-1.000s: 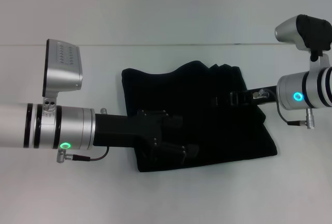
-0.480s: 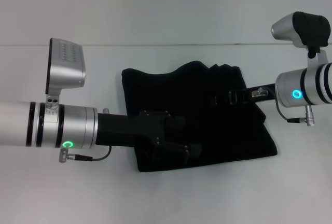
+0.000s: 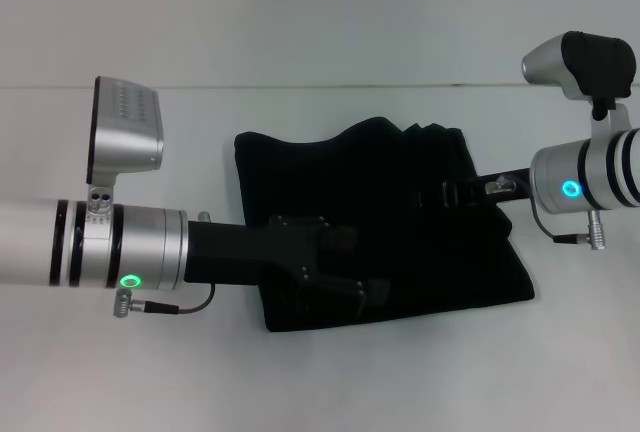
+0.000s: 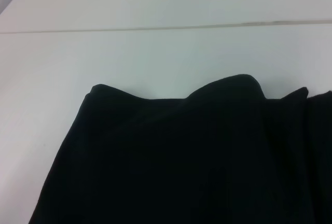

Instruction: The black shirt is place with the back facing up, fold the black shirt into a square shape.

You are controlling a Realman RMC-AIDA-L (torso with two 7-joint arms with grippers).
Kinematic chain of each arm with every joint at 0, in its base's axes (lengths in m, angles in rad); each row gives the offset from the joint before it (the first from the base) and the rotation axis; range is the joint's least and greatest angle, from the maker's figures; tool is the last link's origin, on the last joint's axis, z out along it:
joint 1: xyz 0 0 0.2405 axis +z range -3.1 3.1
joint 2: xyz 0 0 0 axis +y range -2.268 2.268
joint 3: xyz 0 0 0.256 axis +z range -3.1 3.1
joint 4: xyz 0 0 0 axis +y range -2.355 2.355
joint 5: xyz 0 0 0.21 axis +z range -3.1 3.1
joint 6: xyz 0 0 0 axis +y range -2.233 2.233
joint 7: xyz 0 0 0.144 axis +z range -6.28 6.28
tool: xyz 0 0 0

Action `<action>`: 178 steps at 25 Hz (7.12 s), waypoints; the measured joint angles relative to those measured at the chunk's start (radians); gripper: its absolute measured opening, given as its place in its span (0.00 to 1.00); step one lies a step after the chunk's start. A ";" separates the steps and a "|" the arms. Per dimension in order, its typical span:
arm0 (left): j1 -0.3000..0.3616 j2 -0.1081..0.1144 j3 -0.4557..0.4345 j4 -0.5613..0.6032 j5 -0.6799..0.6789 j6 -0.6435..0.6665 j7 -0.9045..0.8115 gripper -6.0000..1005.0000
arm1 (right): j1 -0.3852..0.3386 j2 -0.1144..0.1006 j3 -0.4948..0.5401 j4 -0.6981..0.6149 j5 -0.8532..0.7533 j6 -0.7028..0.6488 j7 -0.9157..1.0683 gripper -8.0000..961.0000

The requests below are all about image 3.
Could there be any left gripper cable with plugs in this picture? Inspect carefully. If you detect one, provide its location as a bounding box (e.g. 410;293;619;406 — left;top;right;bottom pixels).
112;210;217;320

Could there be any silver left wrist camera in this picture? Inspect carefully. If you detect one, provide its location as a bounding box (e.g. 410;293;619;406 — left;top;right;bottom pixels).
86;75;166;227

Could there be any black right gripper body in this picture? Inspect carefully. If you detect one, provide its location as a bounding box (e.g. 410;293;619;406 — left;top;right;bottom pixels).
469;165;535;209

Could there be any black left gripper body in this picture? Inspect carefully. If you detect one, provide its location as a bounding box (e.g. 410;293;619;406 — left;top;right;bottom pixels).
183;214;332;313

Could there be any gripper cable with plugs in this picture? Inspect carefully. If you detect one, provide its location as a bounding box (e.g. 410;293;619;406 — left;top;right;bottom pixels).
112;210;217;320
483;175;609;252

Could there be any black t-shirt with white print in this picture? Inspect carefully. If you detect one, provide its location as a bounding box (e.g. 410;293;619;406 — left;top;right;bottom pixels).
233;115;536;335

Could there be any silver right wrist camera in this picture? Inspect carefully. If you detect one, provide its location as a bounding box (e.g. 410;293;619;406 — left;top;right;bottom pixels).
519;29;637;139

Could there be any right gripper cable with plugs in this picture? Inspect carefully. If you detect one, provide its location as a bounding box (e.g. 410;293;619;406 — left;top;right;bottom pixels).
483;175;609;252

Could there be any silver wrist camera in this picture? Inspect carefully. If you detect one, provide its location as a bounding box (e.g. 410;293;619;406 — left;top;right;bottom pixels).
519;29;637;139
86;75;166;227

